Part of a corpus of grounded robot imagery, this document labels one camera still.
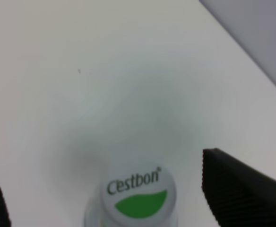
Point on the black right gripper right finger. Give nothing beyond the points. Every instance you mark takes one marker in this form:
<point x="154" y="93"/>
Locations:
<point x="237" y="194"/>

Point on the clear water bottle green label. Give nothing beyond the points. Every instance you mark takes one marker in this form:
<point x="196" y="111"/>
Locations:
<point x="136" y="193"/>

